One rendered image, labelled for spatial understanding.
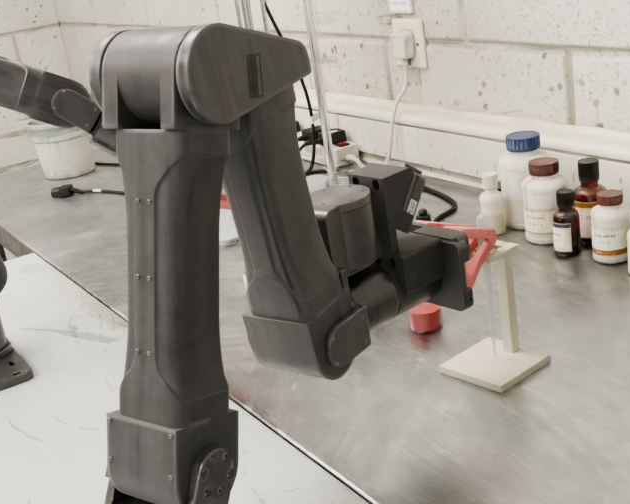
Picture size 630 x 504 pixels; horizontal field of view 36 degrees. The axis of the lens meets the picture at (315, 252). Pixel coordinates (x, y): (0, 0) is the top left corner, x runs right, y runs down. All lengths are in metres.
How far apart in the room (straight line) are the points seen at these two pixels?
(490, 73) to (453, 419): 0.79
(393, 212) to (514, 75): 0.75
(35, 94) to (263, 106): 0.53
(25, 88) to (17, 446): 0.40
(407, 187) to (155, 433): 0.32
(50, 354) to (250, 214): 0.57
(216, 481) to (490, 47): 1.06
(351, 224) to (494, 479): 0.24
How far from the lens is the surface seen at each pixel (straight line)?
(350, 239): 0.79
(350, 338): 0.77
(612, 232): 1.23
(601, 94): 1.43
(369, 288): 0.81
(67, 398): 1.10
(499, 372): 0.98
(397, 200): 0.82
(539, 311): 1.12
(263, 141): 0.68
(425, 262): 0.84
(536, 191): 1.30
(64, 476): 0.95
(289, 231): 0.71
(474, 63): 1.61
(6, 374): 1.18
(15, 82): 1.16
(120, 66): 0.64
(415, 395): 0.96
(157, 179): 0.62
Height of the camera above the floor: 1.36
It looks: 19 degrees down
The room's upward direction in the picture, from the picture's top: 9 degrees counter-clockwise
